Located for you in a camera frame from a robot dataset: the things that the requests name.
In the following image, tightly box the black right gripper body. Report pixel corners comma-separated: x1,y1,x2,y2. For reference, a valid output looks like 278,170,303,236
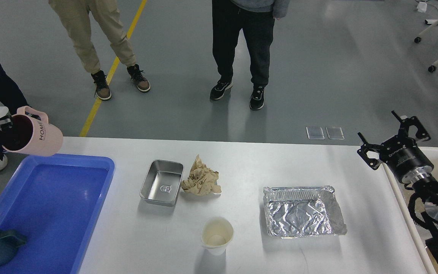
381,137,434,184

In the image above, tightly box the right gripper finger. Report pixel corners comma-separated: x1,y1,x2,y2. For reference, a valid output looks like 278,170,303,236
357,132,387,170
391,110,432,144

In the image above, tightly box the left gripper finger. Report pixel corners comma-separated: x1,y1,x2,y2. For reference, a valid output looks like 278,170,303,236
0,116,16,132

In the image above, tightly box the pink mug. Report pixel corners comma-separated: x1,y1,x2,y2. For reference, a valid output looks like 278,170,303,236
2,106,63,156

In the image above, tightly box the stainless steel rectangular tray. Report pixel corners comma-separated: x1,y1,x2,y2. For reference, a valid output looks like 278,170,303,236
140,159,184,207

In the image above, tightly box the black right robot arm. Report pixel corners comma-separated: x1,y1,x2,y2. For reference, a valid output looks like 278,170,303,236
357,113,438,263

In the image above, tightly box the right floor outlet plate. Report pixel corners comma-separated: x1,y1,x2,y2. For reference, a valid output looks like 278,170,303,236
325,126,345,140

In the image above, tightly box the floor outlet plate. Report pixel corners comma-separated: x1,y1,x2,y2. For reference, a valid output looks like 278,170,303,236
325,126,345,140
306,126,325,140

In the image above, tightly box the left floor outlet plate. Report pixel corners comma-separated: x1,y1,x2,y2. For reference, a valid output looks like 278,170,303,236
306,126,325,140

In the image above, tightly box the blue plastic tray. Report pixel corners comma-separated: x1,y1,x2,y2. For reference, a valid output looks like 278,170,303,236
0,154,115,274

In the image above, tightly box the aluminium foil tray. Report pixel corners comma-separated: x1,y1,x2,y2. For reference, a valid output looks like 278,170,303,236
263,185,348,238

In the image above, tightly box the person in beige trousers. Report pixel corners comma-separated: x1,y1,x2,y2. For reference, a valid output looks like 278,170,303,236
48,0,151,101

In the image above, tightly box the crumpled brown paper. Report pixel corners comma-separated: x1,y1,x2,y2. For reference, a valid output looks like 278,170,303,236
180,155,221,196

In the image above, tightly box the white paper cup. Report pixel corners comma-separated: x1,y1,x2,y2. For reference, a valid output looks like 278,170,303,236
200,217,234,256

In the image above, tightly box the person in black trousers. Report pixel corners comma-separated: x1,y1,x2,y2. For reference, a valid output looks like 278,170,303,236
209,0,290,111

